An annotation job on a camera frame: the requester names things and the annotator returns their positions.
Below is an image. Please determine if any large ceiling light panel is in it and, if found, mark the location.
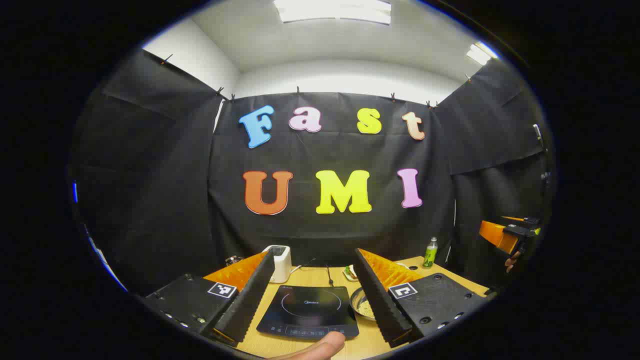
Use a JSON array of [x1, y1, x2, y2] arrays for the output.
[[272, 0, 392, 26]]

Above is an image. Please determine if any black power cable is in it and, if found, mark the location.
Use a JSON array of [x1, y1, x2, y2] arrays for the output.
[[300, 258, 336, 288]]

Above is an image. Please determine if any white toaster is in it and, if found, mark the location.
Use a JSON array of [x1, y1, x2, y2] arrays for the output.
[[262, 244, 293, 284]]

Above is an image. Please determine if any small ceiling light panel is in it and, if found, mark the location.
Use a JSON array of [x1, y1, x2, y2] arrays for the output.
[[466, 42, 498, 66]]

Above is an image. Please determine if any black backdrop cloth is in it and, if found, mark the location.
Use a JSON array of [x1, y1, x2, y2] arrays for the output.
[[70, 47, 556, 296]]

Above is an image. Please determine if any steel pot with black handle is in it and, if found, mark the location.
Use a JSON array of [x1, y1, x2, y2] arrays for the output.
[[349, 287, 377, 322]]

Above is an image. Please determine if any black induction cooktop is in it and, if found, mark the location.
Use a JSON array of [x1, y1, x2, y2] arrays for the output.
[[256, 285, 361, 342]]

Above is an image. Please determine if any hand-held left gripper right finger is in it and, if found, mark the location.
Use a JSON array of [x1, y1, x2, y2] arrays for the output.
[[353, 247, 490, 349]]

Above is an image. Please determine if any green drink bottle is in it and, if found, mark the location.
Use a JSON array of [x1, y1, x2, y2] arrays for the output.
[[422, 237, 439, 270]]

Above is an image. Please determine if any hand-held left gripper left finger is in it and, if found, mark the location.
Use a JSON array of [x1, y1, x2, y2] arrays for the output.
[[142, 248, 277, 347]]

